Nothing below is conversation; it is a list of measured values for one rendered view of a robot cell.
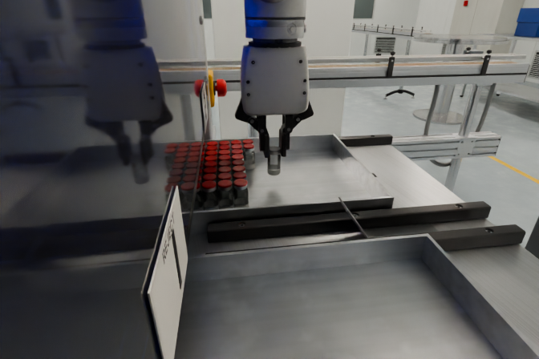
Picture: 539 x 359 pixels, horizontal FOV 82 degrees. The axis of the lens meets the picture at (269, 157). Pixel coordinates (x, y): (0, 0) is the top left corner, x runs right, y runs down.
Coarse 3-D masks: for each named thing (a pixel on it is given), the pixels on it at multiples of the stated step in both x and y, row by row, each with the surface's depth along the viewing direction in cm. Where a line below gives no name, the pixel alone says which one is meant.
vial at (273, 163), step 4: (272, 152) 50; (276, 152) 50; (272, 156) 51; (276, 156) 51; (280, 156) 51; (268, 160) 51; (272, 160) 51; (276, 160) 51; (280, 160) 52; (268, 164) 52; (272, 164) 51; (276, 164) 51; (280, 164) 52; (268, 168) 52; (272, 168) 51; (276, 168) 51; (280, 168) 52; (268, 172) 52; (272, 172) 52; (276, 172) 52; (280, 172) 53
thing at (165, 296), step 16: (176, 192) 19; (176, 208) 19; (176, 224) 19; (176, 240) 18; (160, 256) 14; (160, 272) 14; (176, 272) 18; (160, 288) 14; (176, 288) 17; (160, 304) 14; (176, 304) 17; (160, 320) 14; (176, 320) 17; (160, 336) 13; (176, 336) 17; (160, 352) 14
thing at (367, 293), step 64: (192, 256) 33; (256, 256) 34; (320, 256) 35; (384, 256) 37; (448, 256) 33; (192, 320) 30; (256, 320) 30; (320, 320) 30; (384, 320) 30; (448, 320) 30
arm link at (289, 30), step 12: (252, 24) 41; (264, 24) 40; (276, 24) 39; (288, 24) 40; (300, 24) 41; (252, 36) 41; (264, 36) 40; (276, 36) 40; (288, 36) 40; (300, 36) 42
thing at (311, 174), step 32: (256, 160) 62; (288, 160) 62; (320, 160) 62; (352, 160) 57; (256, 192) 51; (288, 192) 51; (320, 192) 51; (352, 192) 51; (384, 192) 46; (192, 224) 41
